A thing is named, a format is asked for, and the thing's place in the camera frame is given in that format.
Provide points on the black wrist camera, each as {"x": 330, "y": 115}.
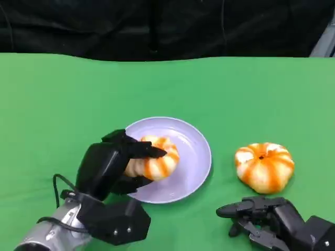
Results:
{"x": 323, "y": 235}
{"x": 115, "y": 219}

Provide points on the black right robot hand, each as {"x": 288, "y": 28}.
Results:
{"x": 277, "y": 219}

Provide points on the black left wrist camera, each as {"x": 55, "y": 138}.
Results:
{"x": 115, "y": 219}

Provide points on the green table cloth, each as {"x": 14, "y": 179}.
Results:
{"x": 167, "y": 89}

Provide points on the black backdrop curtain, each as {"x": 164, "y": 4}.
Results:
{"x": 104, "y": 26}

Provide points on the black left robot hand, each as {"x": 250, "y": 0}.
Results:
{"x": 102, "y": 167}

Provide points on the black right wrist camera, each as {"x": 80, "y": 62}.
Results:
{"x": 323, "y": 235}

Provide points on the grey metal post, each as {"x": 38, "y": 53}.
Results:
{"x": 323, "y": 44}

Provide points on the lilac plate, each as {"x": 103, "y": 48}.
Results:
{"x": 188, "y": 162}

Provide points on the orange white toy bread roll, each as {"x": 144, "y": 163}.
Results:
{"x": 165, "y": 164}
{"x": 264, "y": 170}

